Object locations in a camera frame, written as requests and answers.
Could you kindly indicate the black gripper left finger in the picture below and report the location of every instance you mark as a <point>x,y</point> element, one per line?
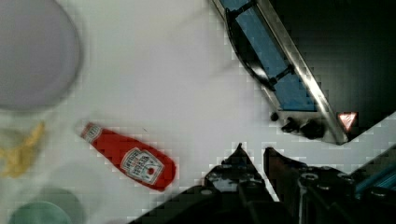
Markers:
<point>235,172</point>

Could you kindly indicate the round lilac plate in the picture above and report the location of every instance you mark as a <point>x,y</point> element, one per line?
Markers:
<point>40,53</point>

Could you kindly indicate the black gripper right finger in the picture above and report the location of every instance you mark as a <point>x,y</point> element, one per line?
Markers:
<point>312,195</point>

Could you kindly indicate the green cup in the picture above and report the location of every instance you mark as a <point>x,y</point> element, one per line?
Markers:
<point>51,206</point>

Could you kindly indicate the silver toaster oven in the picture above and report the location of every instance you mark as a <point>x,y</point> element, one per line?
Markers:
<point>327,67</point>

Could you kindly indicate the red ketchup bottle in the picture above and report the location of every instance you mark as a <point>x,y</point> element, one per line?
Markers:
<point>142,163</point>

